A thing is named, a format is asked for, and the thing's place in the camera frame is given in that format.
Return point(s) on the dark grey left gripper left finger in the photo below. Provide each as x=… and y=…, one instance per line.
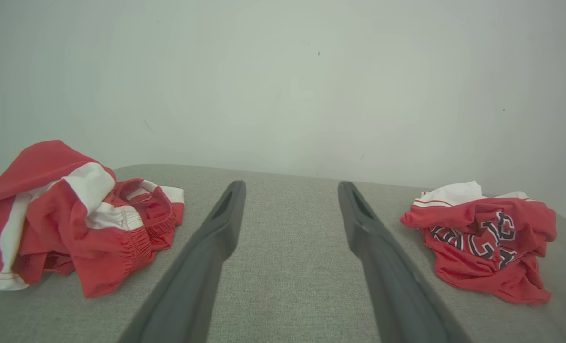
x=202, y=267

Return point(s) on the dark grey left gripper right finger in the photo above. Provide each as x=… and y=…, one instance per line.
x=388, y=276

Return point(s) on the red shorts with white stripes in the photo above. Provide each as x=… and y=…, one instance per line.
x=59, y=224

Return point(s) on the red jersey with navy lettering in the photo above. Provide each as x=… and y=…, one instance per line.
x=473, y=267

